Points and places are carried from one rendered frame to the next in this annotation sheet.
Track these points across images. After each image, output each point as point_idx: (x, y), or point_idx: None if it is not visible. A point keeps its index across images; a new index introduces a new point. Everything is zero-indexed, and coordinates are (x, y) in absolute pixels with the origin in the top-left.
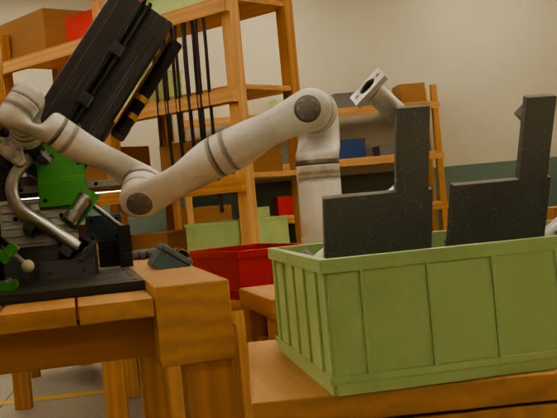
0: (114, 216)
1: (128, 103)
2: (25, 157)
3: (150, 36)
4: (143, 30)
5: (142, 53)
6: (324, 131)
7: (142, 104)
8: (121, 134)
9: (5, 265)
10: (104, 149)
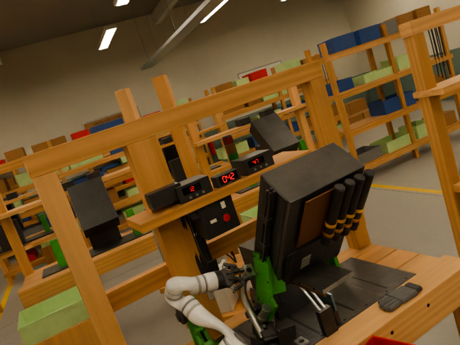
0: (328, 295)
1: (298, 242)
2: (211, 296)
3: (282, 211)
4: (278, 206)
5: (282, 221)
6: None
7: (329, 228)
8: (323, 245)
9: (252, 324)
10: (206, 324)
